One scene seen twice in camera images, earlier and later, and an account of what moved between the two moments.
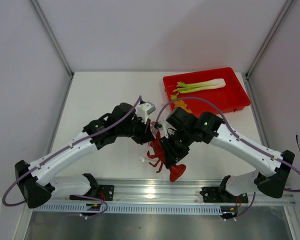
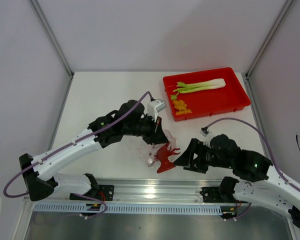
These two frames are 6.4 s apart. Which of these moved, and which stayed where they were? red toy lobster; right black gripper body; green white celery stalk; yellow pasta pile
Moved: right black gripper body; red toy lobster
Stayed: yellow pasta pile; green white celery stalk
